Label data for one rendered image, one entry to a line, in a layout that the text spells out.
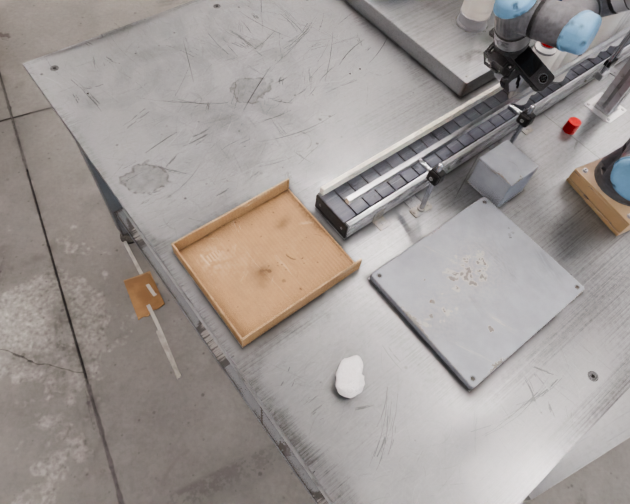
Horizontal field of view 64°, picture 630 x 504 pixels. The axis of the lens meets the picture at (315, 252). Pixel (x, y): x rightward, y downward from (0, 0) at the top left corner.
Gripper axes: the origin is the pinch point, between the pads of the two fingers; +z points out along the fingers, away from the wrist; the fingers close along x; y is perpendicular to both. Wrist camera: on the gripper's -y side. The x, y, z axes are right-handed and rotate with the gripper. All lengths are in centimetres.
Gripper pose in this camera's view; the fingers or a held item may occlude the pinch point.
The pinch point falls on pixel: (515, 88)
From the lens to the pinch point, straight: 141.6
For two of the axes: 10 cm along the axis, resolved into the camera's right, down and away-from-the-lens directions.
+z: 3.2, 1.8, 9.3
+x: -7.2, 6.8, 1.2
